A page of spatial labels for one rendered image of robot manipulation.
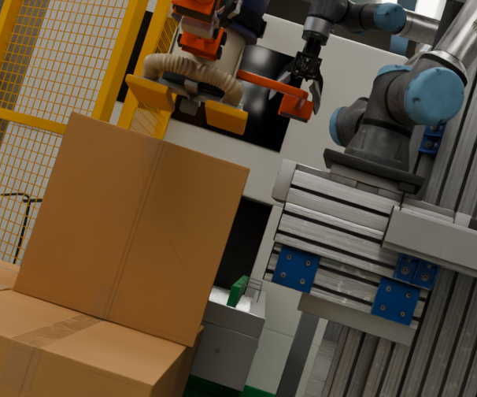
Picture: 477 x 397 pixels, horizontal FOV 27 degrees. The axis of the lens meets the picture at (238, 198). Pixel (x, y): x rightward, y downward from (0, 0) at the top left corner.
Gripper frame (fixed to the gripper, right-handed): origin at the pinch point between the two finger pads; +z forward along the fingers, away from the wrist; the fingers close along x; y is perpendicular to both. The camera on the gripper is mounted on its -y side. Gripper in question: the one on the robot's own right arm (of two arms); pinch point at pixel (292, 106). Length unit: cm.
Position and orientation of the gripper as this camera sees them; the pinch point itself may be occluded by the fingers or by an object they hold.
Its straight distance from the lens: 272.5
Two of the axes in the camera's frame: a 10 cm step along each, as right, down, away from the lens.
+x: 9.5, 3.1, 0.1
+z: -3.1, 9.5, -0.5
